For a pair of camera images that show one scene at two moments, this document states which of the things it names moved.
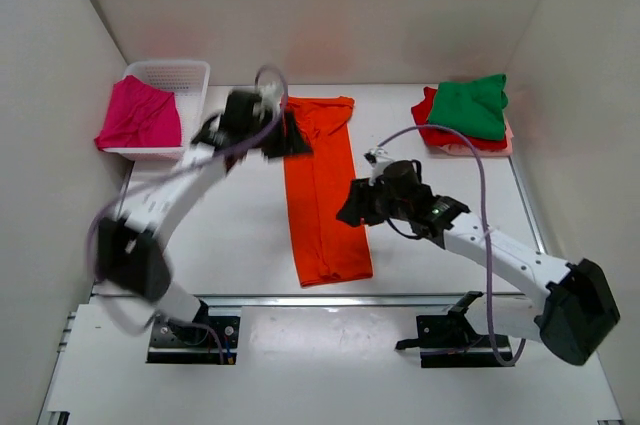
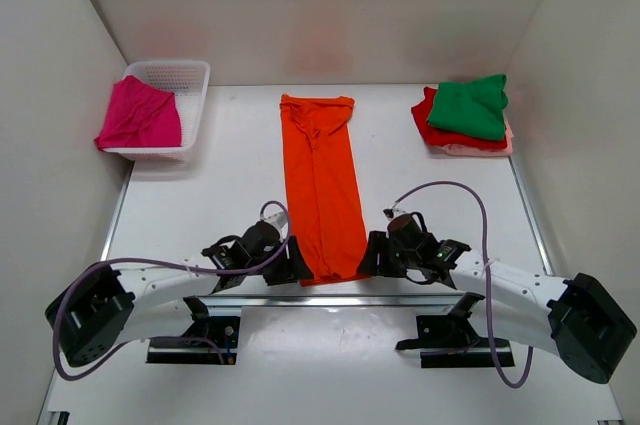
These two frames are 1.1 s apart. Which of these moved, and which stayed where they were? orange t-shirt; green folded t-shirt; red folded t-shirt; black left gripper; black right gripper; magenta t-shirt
Moved: black right gripper; black left gripper
Stayed: red folded t-shirt; magenta t-shirt; orange t-shirt; green folded t-shirt
